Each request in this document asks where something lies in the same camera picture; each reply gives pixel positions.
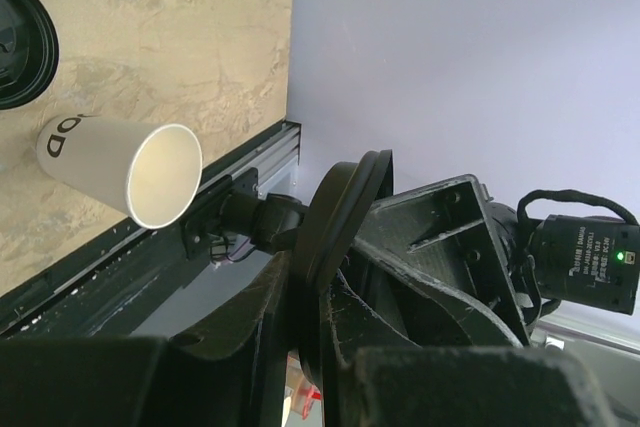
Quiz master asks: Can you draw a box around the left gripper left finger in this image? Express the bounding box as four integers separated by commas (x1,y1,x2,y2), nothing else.
1,252,291,426

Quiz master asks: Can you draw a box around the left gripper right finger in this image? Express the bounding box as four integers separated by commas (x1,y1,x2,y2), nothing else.
319,281,617,426

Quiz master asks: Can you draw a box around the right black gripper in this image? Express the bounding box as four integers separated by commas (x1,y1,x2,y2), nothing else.
344,174,564,347

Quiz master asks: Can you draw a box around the white paper coffee cup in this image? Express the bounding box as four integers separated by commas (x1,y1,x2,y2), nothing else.
36,114,203,229

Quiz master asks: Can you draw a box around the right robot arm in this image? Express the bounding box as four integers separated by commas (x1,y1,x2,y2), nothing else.
343,174,639,346

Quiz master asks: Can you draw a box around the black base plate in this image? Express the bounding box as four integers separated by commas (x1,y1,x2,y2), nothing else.
0,121,306,343

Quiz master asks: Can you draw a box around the aluminium frame rail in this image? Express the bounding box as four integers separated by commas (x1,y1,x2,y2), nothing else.
250,122,302,199

